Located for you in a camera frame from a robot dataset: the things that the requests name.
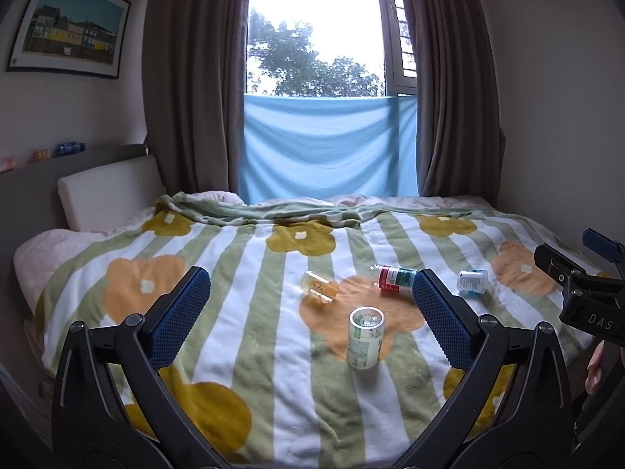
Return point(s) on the clear cup red green label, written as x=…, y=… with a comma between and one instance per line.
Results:
x=395, y=279

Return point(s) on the framed wall picture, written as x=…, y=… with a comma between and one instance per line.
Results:
x=73, y=22

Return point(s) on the white cushion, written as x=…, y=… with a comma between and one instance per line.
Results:
x=110, y=190

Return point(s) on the light blue cloth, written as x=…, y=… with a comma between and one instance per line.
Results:
x=327, y=151

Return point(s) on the grey headboard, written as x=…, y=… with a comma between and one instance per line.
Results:
x=34, y=190

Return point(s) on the clear cup orange label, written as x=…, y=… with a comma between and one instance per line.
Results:
x=320, y=287

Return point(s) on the orange figurine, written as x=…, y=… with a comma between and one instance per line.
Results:
x=39, y=156

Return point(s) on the blue figurine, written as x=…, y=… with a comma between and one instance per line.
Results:
x=70, y=149

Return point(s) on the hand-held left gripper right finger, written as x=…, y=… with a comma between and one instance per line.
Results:
x=443, y=325

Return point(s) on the pink pillow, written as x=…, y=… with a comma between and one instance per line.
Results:
x=46, y=259

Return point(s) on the flower striped blanket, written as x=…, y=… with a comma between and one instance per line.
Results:
x=273, y=400

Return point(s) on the clear cup blue white label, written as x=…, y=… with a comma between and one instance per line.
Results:
x=471, y=281

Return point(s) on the tree outside window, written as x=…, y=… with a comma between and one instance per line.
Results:
x=298, y=63

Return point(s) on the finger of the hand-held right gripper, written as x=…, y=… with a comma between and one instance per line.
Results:
x=556, y=261
x=599, y=243

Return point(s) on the pink figurine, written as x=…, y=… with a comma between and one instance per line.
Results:
x=7, y=164

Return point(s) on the window sash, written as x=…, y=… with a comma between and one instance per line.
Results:
x=396, y=34

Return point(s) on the brown curtain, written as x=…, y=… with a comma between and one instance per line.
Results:
x=449, y=83
x=195, y=83

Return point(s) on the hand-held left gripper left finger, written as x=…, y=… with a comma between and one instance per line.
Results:
x=179, y=325

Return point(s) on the person's right hand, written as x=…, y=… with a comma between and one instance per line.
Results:
x=596, y=369

